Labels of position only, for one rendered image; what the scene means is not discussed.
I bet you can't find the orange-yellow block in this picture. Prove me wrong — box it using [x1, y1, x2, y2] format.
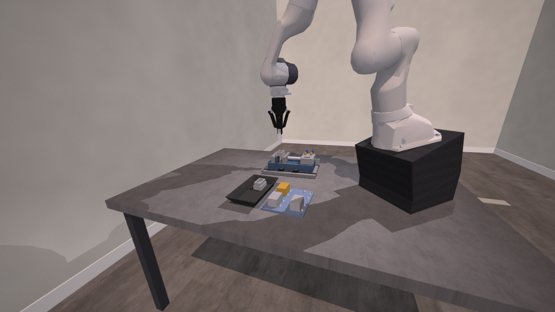
[277, 182, 290, 196]

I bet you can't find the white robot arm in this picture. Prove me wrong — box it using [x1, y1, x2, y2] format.
[260, 0, 442, 152]

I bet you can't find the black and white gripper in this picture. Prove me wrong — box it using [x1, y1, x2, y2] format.
[268, 97, 291, 140]

